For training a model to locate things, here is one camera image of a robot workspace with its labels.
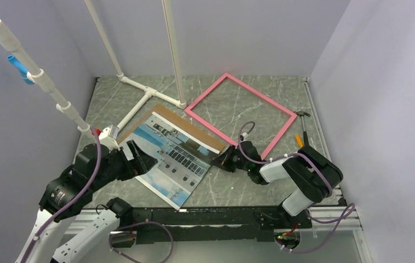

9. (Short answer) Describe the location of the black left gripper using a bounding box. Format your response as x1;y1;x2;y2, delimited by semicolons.
90;139;158;191

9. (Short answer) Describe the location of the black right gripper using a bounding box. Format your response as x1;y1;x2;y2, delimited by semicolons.
211;144;251;173

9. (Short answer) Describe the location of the building photo print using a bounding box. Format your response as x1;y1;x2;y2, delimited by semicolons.
120;129;220;210

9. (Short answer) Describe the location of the pink wooden picture frame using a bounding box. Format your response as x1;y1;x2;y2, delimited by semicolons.
185;72;297;159

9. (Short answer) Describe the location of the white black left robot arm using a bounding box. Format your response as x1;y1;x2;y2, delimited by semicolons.
17;140;158;262

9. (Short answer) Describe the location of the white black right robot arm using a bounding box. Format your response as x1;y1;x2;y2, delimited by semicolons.
210;141;343;227

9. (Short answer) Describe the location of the blue pipe peg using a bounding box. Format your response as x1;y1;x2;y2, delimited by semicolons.
7;55;34;85

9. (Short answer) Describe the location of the white pvc pipe stand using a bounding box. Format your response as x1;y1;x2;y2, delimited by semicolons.
0;0;187;133

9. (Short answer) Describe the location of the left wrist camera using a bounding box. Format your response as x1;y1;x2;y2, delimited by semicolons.
91;124;119;151

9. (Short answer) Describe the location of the brown frame backing board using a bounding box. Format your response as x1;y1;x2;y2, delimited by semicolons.
117;104;225;154

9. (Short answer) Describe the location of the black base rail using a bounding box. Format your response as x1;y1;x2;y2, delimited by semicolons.
111;205;312;248

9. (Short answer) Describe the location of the black handled claw hammer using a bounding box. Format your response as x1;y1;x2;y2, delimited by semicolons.
294;111;311;145

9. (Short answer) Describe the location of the aluminium side rail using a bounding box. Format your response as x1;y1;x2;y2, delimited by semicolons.
301;77;373;263

